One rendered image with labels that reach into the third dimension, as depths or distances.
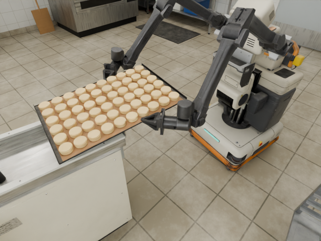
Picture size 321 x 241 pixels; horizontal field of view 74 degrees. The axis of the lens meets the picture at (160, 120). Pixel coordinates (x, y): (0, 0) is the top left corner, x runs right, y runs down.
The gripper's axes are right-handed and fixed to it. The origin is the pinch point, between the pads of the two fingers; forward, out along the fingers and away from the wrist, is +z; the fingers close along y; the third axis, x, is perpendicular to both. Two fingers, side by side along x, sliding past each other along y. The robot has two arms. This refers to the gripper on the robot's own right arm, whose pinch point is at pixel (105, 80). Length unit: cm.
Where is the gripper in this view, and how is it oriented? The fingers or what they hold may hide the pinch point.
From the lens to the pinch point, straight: 118.8
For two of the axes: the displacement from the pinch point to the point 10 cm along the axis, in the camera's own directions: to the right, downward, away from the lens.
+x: 9.9, 1.1, -1.3
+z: -1.7, 6.8, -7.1
